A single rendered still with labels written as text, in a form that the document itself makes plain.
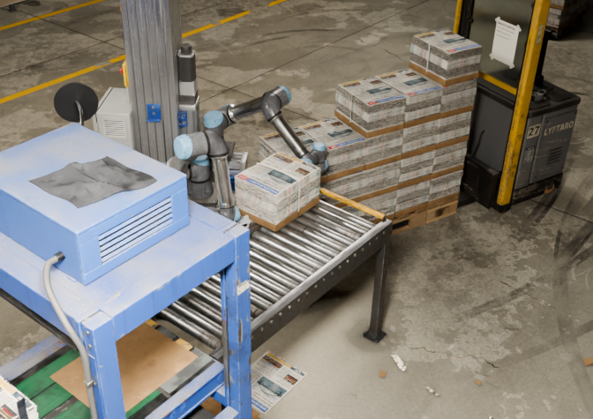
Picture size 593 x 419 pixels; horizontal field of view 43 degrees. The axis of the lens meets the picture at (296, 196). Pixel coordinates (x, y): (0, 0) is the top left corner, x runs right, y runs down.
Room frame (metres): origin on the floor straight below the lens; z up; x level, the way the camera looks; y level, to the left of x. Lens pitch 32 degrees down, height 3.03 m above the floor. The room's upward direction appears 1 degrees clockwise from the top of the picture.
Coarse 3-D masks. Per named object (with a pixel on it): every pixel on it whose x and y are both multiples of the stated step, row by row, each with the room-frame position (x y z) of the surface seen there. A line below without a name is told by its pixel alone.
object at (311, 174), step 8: (280, 152) 3.64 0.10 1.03; (264, 160) 3.55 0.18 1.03; (272, 160) 3.55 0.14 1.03; (280, 160) 3.55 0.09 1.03; (288, 160) 3.55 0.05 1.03; (296, 160) 3.56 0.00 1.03; (280, 168) 3.46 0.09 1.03; (288, 168) 3.46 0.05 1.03; (296, 168) 3.46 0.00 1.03; (304, 168) 3.47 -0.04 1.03; (312, 168) 3.47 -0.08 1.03; (304, 176) 3.38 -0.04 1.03; (312, 176) 3.44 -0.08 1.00; (320, 176) 3.49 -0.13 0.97; (304, 184) 3.38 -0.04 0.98; (312, 184) 3.44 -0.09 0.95; (304, 192) 3.39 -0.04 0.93; (312, 192) 3.44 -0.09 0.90; (304, 200) 3.39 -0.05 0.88
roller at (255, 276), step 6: (252, 270) 2.88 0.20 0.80; (252, 276) 2.84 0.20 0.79; (258, 276) 2.83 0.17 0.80; (264, 276) 2.83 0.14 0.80; (258, 282) 2.82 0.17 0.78; (264, 282) 2.80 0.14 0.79; (270, 282) 2.79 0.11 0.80; (276, 282) 2.79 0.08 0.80; (270, 288) 2.77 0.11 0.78; (276, 288) 2.75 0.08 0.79; (282, 288) 2.75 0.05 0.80; (288, 288) 2.75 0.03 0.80; (282, 294) 2.72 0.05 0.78
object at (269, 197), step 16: (240, 176) 3.36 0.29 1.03; (256, 176) 3.37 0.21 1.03; (272, 176) 3.38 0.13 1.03; (240, 192) 3.35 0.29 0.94; (256, 192) 3.28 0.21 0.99; (272, 192) 3.22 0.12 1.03; (288, 192) 3.27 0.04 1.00; (240, 208) 3.35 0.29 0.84; (256, 208) 3.28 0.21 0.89; (272, 208) 3.22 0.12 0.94; (288, 208) 3.28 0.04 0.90
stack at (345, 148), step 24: (336, 120) 4.46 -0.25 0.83; (264, 144) 4.15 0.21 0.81; (312, 144) 4.12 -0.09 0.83; (336, 144) 4.13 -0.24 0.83; (360, 144) 4.17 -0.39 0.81; (384, 144) 4.28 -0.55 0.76; (408, 144) 4.38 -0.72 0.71; (432, 144) 4.49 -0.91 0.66; (336, 168) 4.08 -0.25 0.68; (384, 168) 4.28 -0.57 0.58; (408, 168) 4.39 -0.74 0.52; (336, 192) 4.08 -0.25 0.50; (360, 192) 4.19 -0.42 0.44; (408, 192) 4.41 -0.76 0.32; (360, 216) 4.20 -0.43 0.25; (408, 216) 4.41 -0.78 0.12
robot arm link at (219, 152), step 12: (216, 144) 3.23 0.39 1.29; (216, 156) 3.22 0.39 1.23; (216, 168) 3.21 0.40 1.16; (228, 168) 3.24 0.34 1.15; (216, 180) 3.20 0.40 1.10; (228, 180) 3.21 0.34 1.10; (228, 192) 3.18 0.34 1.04; (228, 204) 3.16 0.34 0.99; (228, 216) 3.14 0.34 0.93; (240, 216) 3.17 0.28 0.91
